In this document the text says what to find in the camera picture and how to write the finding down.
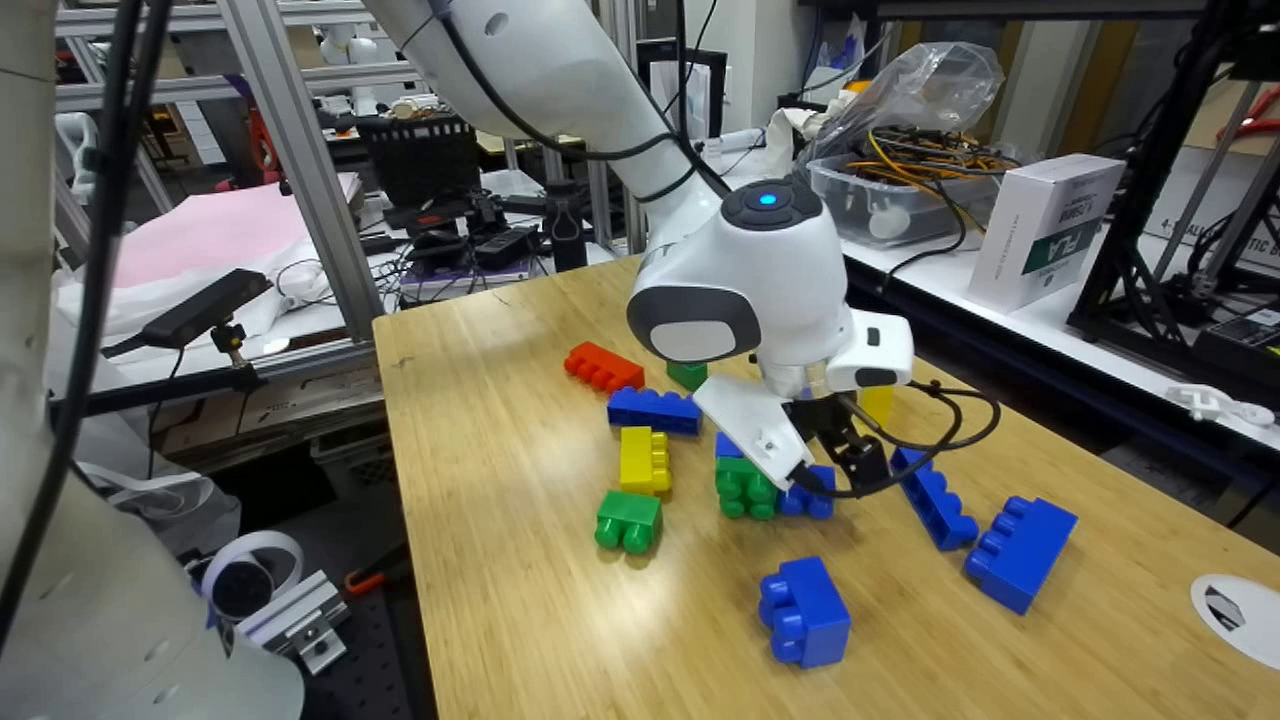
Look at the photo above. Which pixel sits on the white cloth bag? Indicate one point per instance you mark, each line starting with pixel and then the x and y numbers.
pixel 786 140

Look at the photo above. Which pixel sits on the clear plastic bag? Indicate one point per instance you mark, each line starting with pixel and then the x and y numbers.
pixel 934 87

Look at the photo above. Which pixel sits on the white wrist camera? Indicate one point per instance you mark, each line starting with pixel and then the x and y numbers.
pixel 755 424

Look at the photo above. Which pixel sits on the yellow long building block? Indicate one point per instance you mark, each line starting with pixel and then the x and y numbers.
pixel 644 464

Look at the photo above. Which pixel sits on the clear plastic bin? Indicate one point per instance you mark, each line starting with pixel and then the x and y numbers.
pixel 880 212

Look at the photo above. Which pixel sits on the white workbench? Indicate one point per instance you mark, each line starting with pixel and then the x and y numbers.
pixel 1052 329

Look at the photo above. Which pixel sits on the black printer frame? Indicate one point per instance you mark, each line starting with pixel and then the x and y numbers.
pixel 1132 319

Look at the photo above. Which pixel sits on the white plastic bag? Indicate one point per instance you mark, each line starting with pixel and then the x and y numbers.
pixel 162 500

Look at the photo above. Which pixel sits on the aluminium frame post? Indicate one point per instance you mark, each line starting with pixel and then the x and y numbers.
pixel 313 185

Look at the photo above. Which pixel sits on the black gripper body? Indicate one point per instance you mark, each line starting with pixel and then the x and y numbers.
pixel 816 418

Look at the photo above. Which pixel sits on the blue narrow building block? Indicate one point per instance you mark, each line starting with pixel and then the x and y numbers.
pixel 938 505

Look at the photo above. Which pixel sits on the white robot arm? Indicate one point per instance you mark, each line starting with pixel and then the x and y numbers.
pixel 747 264

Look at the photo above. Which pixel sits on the blue long building block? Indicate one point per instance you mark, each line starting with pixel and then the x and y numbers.
pixel 653 408
pixel 1021 562

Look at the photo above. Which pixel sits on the cardboard box under shelf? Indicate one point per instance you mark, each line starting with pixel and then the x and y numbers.
pixel 265 412

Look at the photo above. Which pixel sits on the white round clamp device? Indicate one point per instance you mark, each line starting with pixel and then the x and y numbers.
pixel 287 614

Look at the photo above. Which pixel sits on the pink foam sheet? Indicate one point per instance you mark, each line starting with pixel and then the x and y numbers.
pixel 203 241

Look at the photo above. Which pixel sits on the white cardboard box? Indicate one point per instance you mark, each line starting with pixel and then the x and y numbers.
pixel 1027 212

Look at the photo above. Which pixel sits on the black tablet device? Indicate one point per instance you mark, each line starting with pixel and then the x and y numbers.
pixel 203 308

